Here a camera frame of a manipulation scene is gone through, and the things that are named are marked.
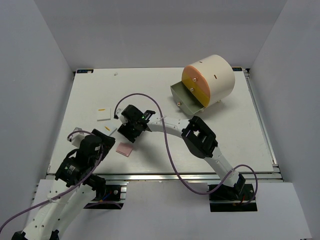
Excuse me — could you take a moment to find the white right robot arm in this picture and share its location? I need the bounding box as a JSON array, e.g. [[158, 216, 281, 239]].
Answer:
[[114, 104, 246, 201]]

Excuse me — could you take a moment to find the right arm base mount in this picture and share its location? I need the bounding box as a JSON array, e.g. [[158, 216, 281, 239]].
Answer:
[[209, 183, 258, 213]]

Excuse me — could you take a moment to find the green bottom drawer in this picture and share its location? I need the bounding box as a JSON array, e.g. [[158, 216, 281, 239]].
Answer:
[[170, 81, 205, 116]]

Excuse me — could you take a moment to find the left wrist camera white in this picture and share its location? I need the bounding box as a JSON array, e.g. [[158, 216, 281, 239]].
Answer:
[[67, 127, 85, 148]]

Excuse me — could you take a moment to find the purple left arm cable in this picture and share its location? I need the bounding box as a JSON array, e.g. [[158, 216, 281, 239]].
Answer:
[[0, 129, 123, 232]]

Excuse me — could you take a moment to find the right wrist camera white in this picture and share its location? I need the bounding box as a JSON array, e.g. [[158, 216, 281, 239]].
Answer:
[[113, 108, 128, 125]]

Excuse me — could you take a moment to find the pink square makeup sponge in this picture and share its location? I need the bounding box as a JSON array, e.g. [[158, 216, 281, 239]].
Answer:
[[115, 142, 133, 157]]

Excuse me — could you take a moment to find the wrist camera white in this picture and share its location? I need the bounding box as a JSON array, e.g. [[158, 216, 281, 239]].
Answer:
[[67, 127, 85, 148], [113, 108, 128, 125]]

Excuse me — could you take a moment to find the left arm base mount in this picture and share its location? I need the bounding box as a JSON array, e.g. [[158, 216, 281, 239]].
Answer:
[[84, 181, 128, 210]]

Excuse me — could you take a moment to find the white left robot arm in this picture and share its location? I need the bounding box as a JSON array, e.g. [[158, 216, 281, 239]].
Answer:
[[12, 128, 116, 240]]

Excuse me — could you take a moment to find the orange top drawer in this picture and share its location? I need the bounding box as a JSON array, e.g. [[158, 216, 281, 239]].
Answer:
[[181, 65, 211, 97]]

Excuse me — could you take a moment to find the aluminium table front rail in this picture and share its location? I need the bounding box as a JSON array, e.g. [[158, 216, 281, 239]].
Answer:
[[44, 172, 283, 182]]

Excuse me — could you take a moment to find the round cream drawer organizer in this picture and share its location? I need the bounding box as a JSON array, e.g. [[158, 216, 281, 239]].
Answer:
[[170, 53, 236, 115]]

